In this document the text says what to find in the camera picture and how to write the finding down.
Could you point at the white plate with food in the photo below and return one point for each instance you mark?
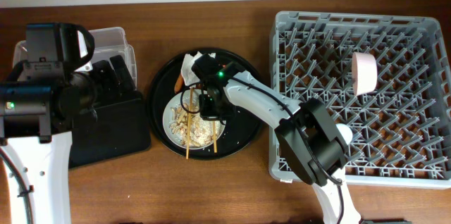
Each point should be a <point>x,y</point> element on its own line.
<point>184,128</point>

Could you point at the wooden chopstick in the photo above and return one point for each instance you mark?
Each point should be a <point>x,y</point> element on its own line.
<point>189,121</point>
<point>214,135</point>

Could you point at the light blue cup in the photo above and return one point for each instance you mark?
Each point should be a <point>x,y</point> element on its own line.
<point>346,132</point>

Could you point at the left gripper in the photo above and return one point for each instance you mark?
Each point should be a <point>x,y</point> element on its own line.
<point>113,88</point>

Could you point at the crumpled white napkin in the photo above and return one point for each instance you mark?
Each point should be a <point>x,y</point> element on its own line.
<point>194,67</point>

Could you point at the clear plastic bin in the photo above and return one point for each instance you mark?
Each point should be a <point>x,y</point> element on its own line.
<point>56,51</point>

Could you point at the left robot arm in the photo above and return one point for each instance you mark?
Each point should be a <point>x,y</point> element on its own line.
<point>70,100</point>

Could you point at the pink bowl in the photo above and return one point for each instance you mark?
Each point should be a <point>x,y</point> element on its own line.
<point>364,73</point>

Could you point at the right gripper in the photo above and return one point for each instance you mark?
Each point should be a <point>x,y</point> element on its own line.
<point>207,109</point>

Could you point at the round black tray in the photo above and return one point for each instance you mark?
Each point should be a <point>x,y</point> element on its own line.
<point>239,131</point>

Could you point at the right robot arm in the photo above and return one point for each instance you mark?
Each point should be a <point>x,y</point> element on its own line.
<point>314,145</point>

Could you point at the grey dishwasher rack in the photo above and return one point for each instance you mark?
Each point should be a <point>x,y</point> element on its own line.
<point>401,130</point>

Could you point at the black rectangular tray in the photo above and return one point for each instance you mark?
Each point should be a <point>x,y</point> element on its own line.
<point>112,129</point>

